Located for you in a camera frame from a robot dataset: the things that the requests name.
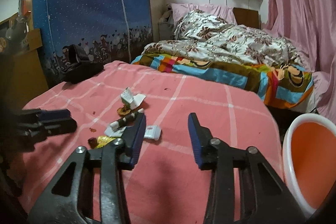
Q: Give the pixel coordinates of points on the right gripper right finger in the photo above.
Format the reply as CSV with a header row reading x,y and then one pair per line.
x,y
244,187

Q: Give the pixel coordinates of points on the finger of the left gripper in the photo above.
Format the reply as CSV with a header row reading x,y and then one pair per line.
x,y
50,115
46,128

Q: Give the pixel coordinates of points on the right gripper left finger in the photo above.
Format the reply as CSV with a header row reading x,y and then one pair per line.
x,y
68,198

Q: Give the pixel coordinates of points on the gold foil wrapper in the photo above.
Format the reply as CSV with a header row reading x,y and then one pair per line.
x,y
99,141

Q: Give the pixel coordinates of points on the brown dried peel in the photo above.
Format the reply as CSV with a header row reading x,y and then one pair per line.
x,y
123,111

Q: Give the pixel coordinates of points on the green white medicine box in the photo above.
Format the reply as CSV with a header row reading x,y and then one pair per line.
x,y
131,100

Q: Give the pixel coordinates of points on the clear plastic blister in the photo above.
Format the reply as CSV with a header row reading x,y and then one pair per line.
x,y
153,132

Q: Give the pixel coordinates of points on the white ointment tube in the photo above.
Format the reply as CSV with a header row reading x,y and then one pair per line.
x,y
114,133

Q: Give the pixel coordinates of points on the orange white trash bin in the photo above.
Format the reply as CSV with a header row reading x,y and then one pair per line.
x,y
308,154

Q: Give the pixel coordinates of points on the wooden desk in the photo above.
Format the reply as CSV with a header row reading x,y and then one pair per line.
x,y
24,77

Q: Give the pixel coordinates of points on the pink plaid blanket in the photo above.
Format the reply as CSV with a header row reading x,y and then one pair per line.
x,y
166,185

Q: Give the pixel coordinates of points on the colourful cartoon bedsheet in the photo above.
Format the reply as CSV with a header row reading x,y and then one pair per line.
x,y
287,87

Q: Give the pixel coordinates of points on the blue fabric wardrobe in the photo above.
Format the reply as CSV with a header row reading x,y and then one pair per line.
x,y
107,30

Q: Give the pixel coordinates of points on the grey bedside cabinet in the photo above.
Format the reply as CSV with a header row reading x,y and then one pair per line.
x,y
165,30

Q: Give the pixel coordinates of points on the floral white brown duvet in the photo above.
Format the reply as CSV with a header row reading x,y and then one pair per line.
x,y
200,36

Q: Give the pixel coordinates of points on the wooden headboard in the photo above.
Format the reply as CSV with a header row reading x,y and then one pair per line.
x,y
247,17

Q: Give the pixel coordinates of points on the pink pillow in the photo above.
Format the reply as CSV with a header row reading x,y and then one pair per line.
x,y
224,12

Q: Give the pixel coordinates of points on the pink curtain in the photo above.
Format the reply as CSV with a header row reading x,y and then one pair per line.
x,y
310,24

